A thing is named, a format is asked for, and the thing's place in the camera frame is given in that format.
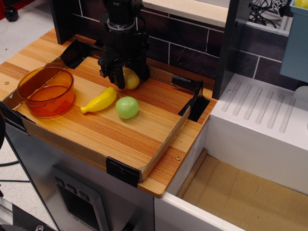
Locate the cardboard fence with black tape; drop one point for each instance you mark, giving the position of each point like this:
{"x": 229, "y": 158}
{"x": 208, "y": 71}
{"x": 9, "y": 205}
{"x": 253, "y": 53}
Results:
{"x": 155, "y": 142}

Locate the green toy apple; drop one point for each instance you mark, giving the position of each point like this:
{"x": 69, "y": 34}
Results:
{"x": 127, "y": 107}

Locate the yellow toy in bin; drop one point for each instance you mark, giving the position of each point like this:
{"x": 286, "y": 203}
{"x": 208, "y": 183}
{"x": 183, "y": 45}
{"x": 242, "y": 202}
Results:
{"x": 301, "y": 3}

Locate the dark grey left post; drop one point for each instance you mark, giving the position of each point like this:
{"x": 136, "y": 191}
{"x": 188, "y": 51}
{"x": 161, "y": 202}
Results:
{"x": 63, "y": 13}

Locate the dark grey vertical post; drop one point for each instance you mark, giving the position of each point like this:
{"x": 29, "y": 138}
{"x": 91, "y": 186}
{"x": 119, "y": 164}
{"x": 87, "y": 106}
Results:
{"x": 238, "y": 15}

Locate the black chair caster wheel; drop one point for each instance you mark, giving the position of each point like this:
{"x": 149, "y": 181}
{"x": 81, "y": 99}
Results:
{"x": 11, "y": 14}

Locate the white toy sink unit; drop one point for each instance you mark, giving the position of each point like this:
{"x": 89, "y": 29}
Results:
{"x": 248, "y": 168}

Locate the teal plastic bin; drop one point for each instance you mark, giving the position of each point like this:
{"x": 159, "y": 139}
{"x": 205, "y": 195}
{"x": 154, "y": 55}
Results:
{"x": 295, "y": 60}

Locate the yellow toy banana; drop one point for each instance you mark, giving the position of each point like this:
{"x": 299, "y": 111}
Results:
{"x": 101, "y": 101}

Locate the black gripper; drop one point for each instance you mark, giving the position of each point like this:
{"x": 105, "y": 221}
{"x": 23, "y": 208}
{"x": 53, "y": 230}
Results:
{"x": 124, "y": 45}

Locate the yellow toy potato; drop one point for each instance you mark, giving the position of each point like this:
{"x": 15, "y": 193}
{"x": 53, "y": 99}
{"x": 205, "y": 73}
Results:
{"x": 131, "y": 79}

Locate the orange transparent plastic pot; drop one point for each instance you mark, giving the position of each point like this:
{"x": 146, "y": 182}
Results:
{"x": 47, "y": 91}

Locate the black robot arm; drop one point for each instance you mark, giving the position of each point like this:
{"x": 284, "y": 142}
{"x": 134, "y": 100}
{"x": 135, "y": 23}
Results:
{"x": 128, "y": 8}

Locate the silver toy oven front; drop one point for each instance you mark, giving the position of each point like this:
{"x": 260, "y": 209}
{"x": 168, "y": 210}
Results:
{"x": 78, "y": 196}

